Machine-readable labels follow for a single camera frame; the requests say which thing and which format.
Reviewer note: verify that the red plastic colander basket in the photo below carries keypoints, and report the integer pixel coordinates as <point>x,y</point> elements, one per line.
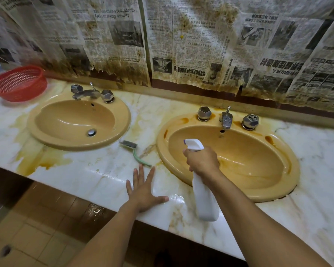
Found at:
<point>19,84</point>

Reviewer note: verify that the person's right fingers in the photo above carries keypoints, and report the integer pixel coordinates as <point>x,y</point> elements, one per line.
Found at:
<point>188,158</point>

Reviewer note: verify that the long chrome faucet spout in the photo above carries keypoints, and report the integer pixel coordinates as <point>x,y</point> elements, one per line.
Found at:
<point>86,93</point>

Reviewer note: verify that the person's left hand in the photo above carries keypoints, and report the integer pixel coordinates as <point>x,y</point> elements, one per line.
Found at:
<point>142,196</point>

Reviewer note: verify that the stained newspaper sheet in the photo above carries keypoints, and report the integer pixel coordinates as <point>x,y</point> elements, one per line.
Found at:
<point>30,33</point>
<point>117,38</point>
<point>309,58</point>
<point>200,44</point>

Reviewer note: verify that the chrome sink drain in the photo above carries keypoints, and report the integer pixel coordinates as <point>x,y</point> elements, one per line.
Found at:
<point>91,132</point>

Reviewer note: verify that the person's left middle finger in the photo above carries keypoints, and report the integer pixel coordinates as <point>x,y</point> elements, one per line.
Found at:
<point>142,176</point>

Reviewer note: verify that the clean tan oval sink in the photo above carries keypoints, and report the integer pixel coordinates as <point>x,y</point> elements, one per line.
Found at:
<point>64,119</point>

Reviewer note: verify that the short chrome faucet spout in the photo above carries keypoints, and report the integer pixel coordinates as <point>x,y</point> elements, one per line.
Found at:
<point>226,119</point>

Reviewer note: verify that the person's left thumb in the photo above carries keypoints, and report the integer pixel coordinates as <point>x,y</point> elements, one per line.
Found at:
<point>161,199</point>

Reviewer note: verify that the person's right hand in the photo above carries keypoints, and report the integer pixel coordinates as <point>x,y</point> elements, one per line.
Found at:
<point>204,161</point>

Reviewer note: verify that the person's left forearm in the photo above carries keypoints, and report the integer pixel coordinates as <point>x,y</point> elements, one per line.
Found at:
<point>108,239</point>

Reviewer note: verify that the person's right forearm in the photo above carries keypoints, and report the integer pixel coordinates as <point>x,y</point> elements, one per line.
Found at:
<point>256,228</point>

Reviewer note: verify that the person's left little finger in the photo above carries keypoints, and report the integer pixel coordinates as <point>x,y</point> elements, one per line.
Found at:
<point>130,186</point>

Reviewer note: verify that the stained tan oval sink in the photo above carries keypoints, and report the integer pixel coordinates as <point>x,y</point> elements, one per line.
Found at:
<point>256,164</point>

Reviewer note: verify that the white spray bottle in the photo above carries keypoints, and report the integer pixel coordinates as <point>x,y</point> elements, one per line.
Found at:
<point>204,200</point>

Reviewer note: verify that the dark brown counter base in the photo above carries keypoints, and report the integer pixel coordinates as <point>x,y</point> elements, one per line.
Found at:
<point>5,186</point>

